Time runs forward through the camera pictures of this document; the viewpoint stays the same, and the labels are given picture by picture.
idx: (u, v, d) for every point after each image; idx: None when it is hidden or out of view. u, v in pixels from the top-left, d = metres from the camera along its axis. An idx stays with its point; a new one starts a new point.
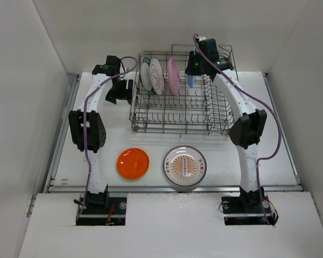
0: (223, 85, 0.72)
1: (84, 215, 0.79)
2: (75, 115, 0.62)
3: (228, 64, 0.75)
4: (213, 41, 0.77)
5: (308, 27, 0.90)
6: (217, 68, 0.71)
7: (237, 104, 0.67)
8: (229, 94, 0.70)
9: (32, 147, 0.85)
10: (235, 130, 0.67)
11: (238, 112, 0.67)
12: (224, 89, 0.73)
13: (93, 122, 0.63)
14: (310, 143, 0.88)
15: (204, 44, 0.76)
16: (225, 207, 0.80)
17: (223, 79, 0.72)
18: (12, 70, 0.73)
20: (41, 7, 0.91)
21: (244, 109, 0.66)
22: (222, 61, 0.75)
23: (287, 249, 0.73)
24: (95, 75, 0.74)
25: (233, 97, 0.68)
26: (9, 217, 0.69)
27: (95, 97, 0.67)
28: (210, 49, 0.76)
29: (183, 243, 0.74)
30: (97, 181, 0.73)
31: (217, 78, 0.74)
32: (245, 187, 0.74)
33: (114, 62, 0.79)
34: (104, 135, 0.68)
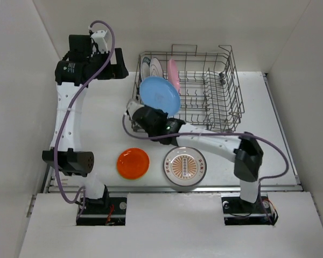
0: (190, 141, 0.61)
1: (84, 215, 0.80)
2: (49, 157, 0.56)
3: (178, 122, 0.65)
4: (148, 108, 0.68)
5: (308, 27, 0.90)
6: (174, 135, 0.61)
7: (220, 148, 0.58)
8: (205, 145, 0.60)
9: (32, 147, 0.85)
10: (242, 171, 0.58)
11: (229, 155, 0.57)
12: (195, 145, 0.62)
13: (72, 163, 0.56)
14: (310, 143, 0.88)
15: (144, 119, 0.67)
16: (225, 207, 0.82)
17: (186, 137, 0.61)
18: (12, 70, 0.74)
20: (41, 7, 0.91)
21: (230, 147, 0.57)
22: (170, 124, 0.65)
23: (287, 249, 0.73)
24: (60, 87, 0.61)
25: (211, 144, 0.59)
26: (8, 217, 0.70)
27: (67, 127, 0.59)
28: (151, 120, 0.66)
29: (182, 243, 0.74)
30: (95, 186, 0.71)
31: (181, 143, 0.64)
32: (249, 199, 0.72)
33: (81, 48, 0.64)
34: (89, 160, 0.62)
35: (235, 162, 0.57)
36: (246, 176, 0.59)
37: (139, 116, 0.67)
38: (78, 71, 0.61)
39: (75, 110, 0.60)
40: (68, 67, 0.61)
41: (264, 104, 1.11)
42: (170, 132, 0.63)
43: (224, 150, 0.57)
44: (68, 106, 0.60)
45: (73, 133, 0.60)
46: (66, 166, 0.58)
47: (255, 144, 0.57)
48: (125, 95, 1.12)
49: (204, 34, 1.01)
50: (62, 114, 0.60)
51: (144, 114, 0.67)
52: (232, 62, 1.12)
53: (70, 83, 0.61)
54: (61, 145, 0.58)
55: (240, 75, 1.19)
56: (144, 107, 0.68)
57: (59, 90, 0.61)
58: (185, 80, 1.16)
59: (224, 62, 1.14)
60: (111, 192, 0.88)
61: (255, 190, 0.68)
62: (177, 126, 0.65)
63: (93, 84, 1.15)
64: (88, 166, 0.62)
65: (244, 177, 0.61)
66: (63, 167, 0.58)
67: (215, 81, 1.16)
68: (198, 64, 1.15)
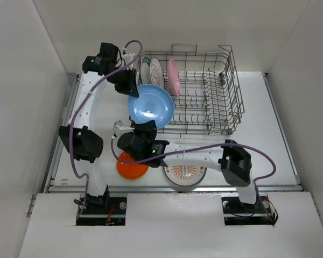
0: (177, 160, 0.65)
1: (84, 215, 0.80)
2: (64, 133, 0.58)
3: (162, 142, 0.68)
4: (133, 136, 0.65)
5: (307, 27, 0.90)
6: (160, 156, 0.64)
7: (206, 161, 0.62)
8: (191, 162, 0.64)
9: (32, 147, 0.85)
10: (233, 179, 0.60)
11: (216, 166, 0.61)
12: (182, 163, 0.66)
13: (87, 138, 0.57)
14: (309, 143, 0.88)
15: (129, 147, 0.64)
16: (225, 207, 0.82)
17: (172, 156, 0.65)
18: (12, 70, 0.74)
20: (41, 7, 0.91)
21: (215, 158, 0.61)
22: (156, 147, 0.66)
23: (287, 249, 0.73)
24: (85, 74, 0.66)
25: (196, 159, 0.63)
26: (9, 217, 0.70)
27: (85, 108, 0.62)
28: (138, 147, 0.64)
29: (183, 243, 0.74)
30: (96, 185, 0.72)
31: (168, 162, 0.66)
32: (250, 201, 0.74)
33: (109, 51, 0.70)
34: (100, 145, 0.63)
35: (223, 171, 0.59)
36: (238, 182, 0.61)
37: (124, 144, 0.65)
38: (104, 64, 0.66)
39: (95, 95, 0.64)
40: (95, 61, 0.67)
41: (264, 104, 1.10)
42: (156, 154, 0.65)
43: (209, 162, 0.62)
44: (90, 90, 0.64)
45: (89, 114, 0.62)
46: (78, 145, 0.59)
47: (240, 151, 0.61)
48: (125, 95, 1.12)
49: (204, 34, 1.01)
50: (83, 97, 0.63)
51: (128, 141, 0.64)
52: (233, 62, 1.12)
53: (95, 72, 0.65)
54: (76, 124, 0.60)
55: (240, 75, 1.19)
56: (128, 134, 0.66)
57: (83, 77, 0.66)
58: (185, 80, 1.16)
59: (224, 63, 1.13)
60: (111, 192, 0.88)
61: (251, 191, 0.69)
62: (163, 148, 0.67)
63: None
64: (98, 149, 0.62)
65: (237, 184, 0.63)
66: (76, 144, 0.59)
67: (215, 81, 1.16)
68: (198, 64, 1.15)
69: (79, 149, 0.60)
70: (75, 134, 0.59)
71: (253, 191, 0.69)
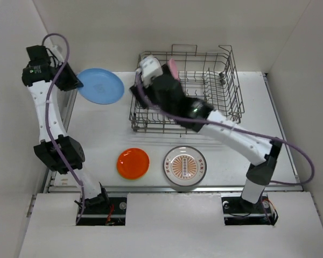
0: (219, 134, 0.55)
1: (85, 215, 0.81)
2: (44, 150, 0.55)
3: (206, 106, 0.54)
4: (176, 82, 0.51)
5: (307, 27, 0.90)
6: (204, 121, 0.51)
7: (251, 149, 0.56)
8: (234, 141, 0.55)
9: (32, 147, 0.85)
10: (261, 176, 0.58)
11: (255, 156, 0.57)
12: (220, 137, 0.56)
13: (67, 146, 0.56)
14: (309, 143, 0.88)
15: (169, 94, 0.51)
16: (225, 207, 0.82)
17: (215, 128, 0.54)
18: (12, 70, 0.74)
20: (42, 7, 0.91)
21: (261, 151, 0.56)
22: (197, 107, 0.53)
23: (287, 249, 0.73)
24: (32, 88, 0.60)
25: (241, 142, 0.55)
26: (9, 217, 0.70)
27: (51, 117, 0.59)
28: (178, 95, 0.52)
29: (183, 243, 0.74)
30: (92, 187, 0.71)
31: (204, 130, 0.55)
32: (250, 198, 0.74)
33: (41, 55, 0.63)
34: (81, 149, 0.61)
35: (264, 167, 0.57)
36: (259, 180, 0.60)
37: (165, 90, 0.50)
38: (46, 69, 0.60)
39: (54, 101, 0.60)
40: (34, 70, 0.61)
41: (264, 104, 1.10)
42: (196, 115, 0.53)
43: (255, 152, 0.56)
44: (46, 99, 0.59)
45: (58, 122, 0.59)
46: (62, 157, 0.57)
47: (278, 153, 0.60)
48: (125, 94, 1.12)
49: (204, 34, 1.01)
50: (42, 109, 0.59)
51: (172, 86, 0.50)
52: (233, 62, 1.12)
53: (41, 80, 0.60)
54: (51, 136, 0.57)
55: (240, 75, 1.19)
56: (170, 77, 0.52)
57: (32, 90, 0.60)
58: (185, 80, 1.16)
59: (224, 63, 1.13)
60: (111, 192, 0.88)
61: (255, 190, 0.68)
62: (207, 111, 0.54)
63: None
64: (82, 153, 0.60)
65: (255, 179, 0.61)
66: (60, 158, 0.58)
67: (215, 81, 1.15)
68: (198, 64, 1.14)
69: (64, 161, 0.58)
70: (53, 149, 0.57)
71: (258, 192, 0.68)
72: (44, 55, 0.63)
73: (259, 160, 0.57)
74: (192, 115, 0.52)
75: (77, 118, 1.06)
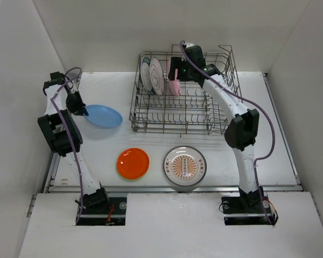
0: (213, 90, 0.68)
1: (84, 215, 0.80)
2: (45, 120, 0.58)
3: (215, 70, 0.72)
4: (199, 48, 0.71)
5: (308, 27, 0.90)
6: (205, 74, 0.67)
7: (229, 107, 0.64)
8: (220, 98, 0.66)
9: (33, 147, 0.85)
10: (230, 133, 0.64)
11: (231, 115, 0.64)
12: (215, 95, 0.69)
13: (69, 117, 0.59)
14: (309, 143, 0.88)
15: (190, 52, 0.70)
16: (225, 207, 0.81)
17: (212, 84, 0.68)
18: (12, 70, 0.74)
20: (41, 7, 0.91)
21: (235, 110, 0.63)
22: (208, 67, 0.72)
23: (287, 249, 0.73)
24: (47, 90, 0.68)
25: (224, 100, 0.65)
26: (9, 216, 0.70)
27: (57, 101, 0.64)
28: (196, 56, 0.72)
29: (183, 243, 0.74)
30: (91, 180, 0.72)
31: (206, 85, 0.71)
32: (245, 189, 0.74)
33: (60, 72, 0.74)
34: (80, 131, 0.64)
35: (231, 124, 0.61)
36: (230, 137, 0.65)
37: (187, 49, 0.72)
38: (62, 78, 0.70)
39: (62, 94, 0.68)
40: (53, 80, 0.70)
41: (264, 104, 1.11)
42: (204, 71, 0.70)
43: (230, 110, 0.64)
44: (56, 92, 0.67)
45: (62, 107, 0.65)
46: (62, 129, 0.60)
47: (257, 126, 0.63)
48: (125, 94, 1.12)
49: (204, 34, 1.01)
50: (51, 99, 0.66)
51: (192, 48, 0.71)
52: (232, 62, 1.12)
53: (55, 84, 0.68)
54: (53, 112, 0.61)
55: (240, 75, 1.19)
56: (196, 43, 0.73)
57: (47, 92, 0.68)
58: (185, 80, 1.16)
59: (224, 63, 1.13)
60: (111, 192, 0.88)
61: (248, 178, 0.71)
62: (213, 72, 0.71)
63: (93, 85, 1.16)
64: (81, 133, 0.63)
65: (229, 139, 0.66)
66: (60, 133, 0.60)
67: None
68: None
69: (64, 137, 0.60)
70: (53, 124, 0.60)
71: (251, 179, 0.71)
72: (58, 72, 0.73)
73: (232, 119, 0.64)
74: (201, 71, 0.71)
75: (77, 118, 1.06)
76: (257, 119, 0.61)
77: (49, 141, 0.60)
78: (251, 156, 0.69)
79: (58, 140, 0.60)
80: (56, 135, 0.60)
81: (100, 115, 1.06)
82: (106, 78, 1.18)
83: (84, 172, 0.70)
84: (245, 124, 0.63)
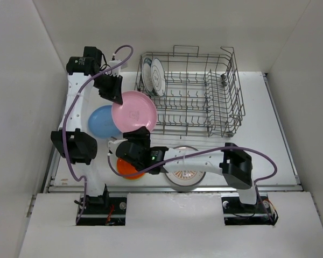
0: (177, 166, 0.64)
1: (84, 215, 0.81)
2: (57, 137, 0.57)
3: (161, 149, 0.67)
4: (132, 143, 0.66)
5: (308, 26, 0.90)
6: (159, 163, 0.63)
7: (207, 166, 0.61)
8: (192, 166, 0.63)
9: (32, 147, 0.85)
10: (235, 182, 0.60)
11: (217, 170, 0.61)
12: (183, 169, 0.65)
13: (82, 142, 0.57)
14: (309, 143, 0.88)
15: (127, 154, 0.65)
16: (225, 207, 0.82)
17: (173, 163, 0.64)
18: (12, 70, 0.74)
20: (41, 7, 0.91)
21: (216, 163, 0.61)
22: (155, 153, 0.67)
23: (287, 249, 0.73)
24: (70, 76, 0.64)
25: (196, 164, 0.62)
26: (9, 216, 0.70)
27: (76, 110, 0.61)
28: (135, 152, 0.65)
29: (182, 243, 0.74)
30: (95, 186, 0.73)
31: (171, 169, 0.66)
32: (251, 201, 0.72)
33: (93, 53, 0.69)
34: (93, 145, 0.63)
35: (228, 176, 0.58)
36: (240, 185, 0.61)
37: (122, 153, 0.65)
38: (89, 63, 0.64)
39: (84, 96, 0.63)
40: (79, 61, 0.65)
41: (264, 104, 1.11)
42: (156, 161, 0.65)
43: (211, 167, 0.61)
44: (78, 91, 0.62)
45: (81, 115, 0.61)
46: (72, 148, 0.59)
47: (242, 153, 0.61)
48: None
49: (204, 35, 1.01)
50: (71, 99, 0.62)
51: (127, 150, 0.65)
52: (234, 64, 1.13)
53: (81, 72, 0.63)
54: (68, 127, 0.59)
55: (240, 75, 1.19)
56: (126, 142, 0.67)
57: (69, 78, 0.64)
58: (187, 81, 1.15)
59: (226, 64, 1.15)
60: (112, 192, 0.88)
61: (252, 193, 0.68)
62: (162, 153, 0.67)
63: None
64: (91, 150, 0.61)
65: (240, 186, 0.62)
66: (70, 149, 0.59)
67: (216, 82, 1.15)
68: (200, 65, 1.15)
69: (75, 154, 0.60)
70: (68, 137, 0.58)
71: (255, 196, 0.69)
72: (94, 54, 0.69)
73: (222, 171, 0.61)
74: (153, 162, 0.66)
75: None
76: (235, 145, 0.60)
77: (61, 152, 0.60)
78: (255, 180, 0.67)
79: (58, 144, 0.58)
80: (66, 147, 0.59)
81: (106, 122, 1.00)
82: None
83: (90, 180, 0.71)
84: (233, 161, 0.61)
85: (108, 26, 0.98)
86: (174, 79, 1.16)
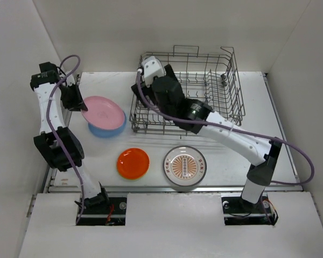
0: (218, 134, 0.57)
1: (85, 215, 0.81)
2: (42, 140, 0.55)
3: (204, 109, 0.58)
4: (177, 85, 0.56)
5: (308, 27, 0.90)
6: (205, 122, 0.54)
7: (250, 149, 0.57)
8: (235, 141, 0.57)
9: (32, 147, 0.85)
10: (260, 176, 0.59)
11: (254, 155, 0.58)
12: (220, 138, 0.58)
13: (68, 135, 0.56)
14: (310, 143, 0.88)
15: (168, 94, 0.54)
16: (225, 207, 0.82)
17: (215, 129, 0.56)
18: (11, 70, 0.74)
20: (41, 7, 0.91)
21: (260, 151, 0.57)
22: (195, 108, 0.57)
23: (287, 248, 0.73)
24: (37, 90, 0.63)
25: (241, 142, 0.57)
26: (9, 216, 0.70)
27: (53, 112, 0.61)
28: (176, 98, 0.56)
29: (183, 243, 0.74)
30: (92, 186, 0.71)
31: (204, 131, 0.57)
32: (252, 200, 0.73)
33: (50, 66, 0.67)
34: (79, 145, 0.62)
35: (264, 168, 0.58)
36: (260, 180, 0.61)
37: (163, 90, 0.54)
38: (51, 74, 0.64)
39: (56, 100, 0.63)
40: (41, 75, 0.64)
41: (264, 104, 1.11)
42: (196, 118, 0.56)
43: (253, 152, 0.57)
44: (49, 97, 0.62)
45: (58, 116, 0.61)
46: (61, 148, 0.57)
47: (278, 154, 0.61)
48: (125, 94, 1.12)
49: (204, 35, 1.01)
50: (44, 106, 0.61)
51: (170, 88, 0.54)
52: (234, 63, 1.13)
53: (47, 83, 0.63)
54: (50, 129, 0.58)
55: (240, 75, 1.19)
56: (170, 80, 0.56)
57: (37, 91, 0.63)
58: (187, 81, 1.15)
59: (226, 64, 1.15)
60: (111, 192, 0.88)
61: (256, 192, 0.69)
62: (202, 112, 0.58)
63: (93, 85, 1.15)
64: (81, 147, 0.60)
65: (256, 180, 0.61)
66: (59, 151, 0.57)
67: (216, 82, 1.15)
68: (200, 65, 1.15)
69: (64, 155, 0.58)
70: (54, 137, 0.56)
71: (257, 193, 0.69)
72: (51, 66, 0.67)
73: (258, 160, 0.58)
74: (190, 116, 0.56)
75: (76, 118, 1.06)
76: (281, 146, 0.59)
77: (48, 159, 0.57)
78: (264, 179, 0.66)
79: (57, 157, 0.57)
80: (54, 151, 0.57)
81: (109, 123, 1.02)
82: (106, 78, 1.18)
83: (86, 181, 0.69)
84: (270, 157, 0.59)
85: (108, 26, 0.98)
86: None
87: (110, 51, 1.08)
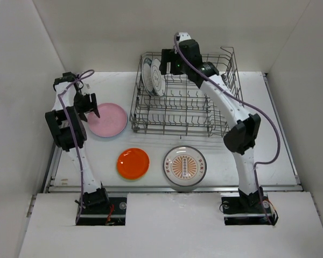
0: (212, 91, 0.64)
1: (84, 215, 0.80)
2: (52, 115, 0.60)
3: (213, 70, 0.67)
4: (197, 45, 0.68)
5: (308, 27, 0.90)
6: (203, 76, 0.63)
7: (229, 112, 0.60)
8: (221, 101, 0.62)
9: (32, 146, 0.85)
10: (229, 138, 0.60)
11: (231, 121, 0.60)
12: (212, 95, 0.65)
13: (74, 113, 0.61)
14: (310, 143, 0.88)
15: (187, 48, 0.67)
16: (225, 207, 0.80)
17: (211, 86, 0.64)
18: (12, 70, 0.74)
20: (41, 8, 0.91)
21: (237, 116, 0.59)
22: (205, 66, 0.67)
23: (287, 249, 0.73)
24: (57, 86, 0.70)
25: (225, 104, 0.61)
26: (9, 216, 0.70)
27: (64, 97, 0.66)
28: (192, 54, 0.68)
29: (182, 243, 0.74)
30: (91, 178, 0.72)
31: (204, 86, 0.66)
32: (245, 191, 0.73)
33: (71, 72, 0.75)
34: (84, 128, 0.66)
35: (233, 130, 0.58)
36: (229, 143, 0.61)
37: (183, 45, 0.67)
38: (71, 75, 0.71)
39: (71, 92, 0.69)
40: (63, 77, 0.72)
41: (264, 104, 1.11)
42: (203, 72, 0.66)
43: (230, 115, 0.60)
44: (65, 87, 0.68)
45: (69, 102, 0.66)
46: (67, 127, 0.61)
47: (257, 131, 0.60)
48: (125, 94, 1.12)
49: (204, 35, 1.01)
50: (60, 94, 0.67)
51: (189, 44, 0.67)
52: (234, 63, 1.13)
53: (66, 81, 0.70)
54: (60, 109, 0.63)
55: (240, 75, 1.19)
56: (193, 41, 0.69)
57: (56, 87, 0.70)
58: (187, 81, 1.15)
59: (226, 64, 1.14)
60: (111, 192, 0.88)
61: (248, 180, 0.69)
62: (211, 71, 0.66)
63: (93, 85, 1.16)
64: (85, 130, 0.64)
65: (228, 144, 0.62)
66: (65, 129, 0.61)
67: None
68: None
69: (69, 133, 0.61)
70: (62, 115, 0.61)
71: (250, 181, 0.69)
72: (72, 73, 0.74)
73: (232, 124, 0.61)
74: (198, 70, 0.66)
75: None
76: (259, 123, 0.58)
77: (54, 135, 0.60)
78: (250, 159, 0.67)
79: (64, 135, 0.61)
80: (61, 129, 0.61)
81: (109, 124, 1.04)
82: (106, 78, 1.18)
83: (85, 169, 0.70)
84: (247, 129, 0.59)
85: (108, 26, 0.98)
86: (174, 78, 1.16)
87: (110, 51, 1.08)
